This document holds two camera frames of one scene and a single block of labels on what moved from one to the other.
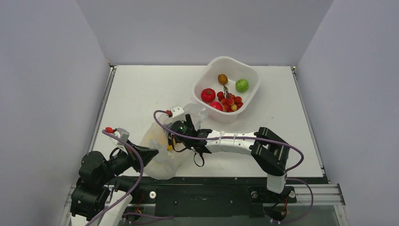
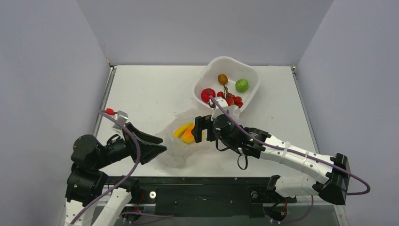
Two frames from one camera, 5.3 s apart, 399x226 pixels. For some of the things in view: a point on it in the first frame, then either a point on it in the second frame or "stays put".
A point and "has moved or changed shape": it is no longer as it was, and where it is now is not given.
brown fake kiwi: [222, 79] stays put
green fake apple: [242, 85] stays put
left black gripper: [146, 153] -> [149, 149]
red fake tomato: [208, 95] stays put
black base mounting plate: [224, 196] stays put
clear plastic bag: [164, 165] has moved or changed shape
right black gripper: [189, 125] -> [206, 129]
